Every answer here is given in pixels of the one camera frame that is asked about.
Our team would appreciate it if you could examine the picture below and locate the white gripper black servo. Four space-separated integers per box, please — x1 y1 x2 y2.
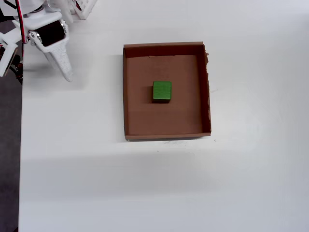
10 11 74 83

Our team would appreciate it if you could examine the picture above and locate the green wooden cube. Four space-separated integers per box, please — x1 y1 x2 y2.
152 81 172 104

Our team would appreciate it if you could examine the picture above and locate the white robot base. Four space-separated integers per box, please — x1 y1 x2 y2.
69 0 98 20

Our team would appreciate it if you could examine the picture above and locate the brown cardboard box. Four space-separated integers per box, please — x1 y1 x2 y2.
123 41 212 142

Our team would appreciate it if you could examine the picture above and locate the red servo cable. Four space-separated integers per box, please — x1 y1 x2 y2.
14 0 28 44

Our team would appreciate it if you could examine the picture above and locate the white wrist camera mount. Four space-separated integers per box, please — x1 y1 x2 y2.
0 24 20 78

